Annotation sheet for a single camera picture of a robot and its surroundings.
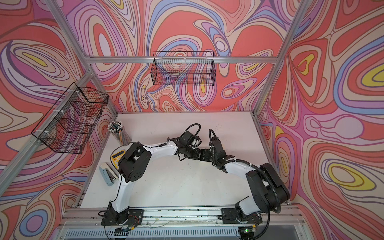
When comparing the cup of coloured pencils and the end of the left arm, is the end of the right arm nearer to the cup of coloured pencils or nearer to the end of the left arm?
the end of the left arm

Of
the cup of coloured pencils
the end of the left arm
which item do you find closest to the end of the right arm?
the end of the left arm

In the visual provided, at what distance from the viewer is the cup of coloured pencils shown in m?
0.90
